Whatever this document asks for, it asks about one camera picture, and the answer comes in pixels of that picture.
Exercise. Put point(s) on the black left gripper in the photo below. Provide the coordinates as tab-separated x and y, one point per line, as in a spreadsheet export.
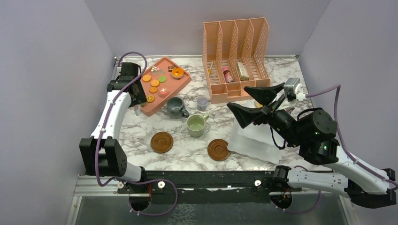
279	120

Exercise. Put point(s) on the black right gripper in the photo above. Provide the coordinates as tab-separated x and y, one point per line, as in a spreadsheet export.
135	89

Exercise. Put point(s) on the yellow frosted donut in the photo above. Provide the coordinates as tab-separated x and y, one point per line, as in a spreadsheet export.
257	104

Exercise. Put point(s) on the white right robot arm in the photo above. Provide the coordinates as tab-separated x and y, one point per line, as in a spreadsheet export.
313	133

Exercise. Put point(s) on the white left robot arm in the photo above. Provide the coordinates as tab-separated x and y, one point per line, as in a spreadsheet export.
101	152

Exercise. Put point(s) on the orange round biscuit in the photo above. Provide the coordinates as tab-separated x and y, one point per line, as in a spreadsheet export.
146	78

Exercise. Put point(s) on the green macaron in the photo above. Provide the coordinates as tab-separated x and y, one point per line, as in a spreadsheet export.
162	79

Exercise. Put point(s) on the pink dessert tray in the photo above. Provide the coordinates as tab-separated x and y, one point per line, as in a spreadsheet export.
153	87

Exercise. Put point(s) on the yellow flower cookie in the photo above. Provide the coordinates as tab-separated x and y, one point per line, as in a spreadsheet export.
150	98

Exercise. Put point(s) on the white tiered dessert stand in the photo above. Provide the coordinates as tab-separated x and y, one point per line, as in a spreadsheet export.
258	142

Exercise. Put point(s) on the tan box in organizer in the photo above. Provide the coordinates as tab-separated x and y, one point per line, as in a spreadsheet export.
242	71

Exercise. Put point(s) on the pink bottle in organizer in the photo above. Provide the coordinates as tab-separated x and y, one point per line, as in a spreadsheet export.
227	75

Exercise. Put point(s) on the pink snowball cake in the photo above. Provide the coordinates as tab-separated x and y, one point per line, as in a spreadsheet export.
163	93

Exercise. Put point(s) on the brown star cookie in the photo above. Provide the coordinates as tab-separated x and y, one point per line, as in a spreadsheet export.
171	68

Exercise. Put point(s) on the orange glazed donut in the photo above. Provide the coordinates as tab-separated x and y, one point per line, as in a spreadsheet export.
177	73

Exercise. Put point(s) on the pink mesh file organizer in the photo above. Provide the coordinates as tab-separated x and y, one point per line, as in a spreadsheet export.
224	44

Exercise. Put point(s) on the right brown wooden coaster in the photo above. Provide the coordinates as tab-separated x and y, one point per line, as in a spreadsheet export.
218	150

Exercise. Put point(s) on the brown wooden coaster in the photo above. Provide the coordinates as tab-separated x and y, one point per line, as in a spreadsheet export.
218	150
162	142

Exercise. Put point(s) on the dark blue-green ceramic mug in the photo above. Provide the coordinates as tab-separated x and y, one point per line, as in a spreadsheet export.
176	108

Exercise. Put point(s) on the light green ceramic mug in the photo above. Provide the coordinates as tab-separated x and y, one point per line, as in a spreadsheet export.
196	124

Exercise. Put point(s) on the left brown wooden coaster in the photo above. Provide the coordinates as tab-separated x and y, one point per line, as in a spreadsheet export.
162	142

